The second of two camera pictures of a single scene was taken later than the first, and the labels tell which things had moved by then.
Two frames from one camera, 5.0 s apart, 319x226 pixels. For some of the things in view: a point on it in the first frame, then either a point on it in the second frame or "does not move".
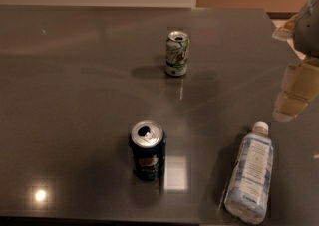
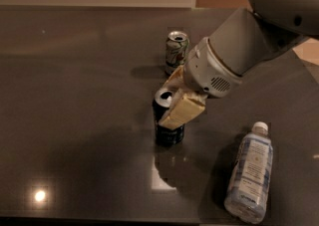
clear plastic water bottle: x=248 y=191 does not move
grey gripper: x=307 y=34 -> x=208 y=71
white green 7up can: x=176 y=51 does not move
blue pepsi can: x=148 y=149 -> x=160 y=106
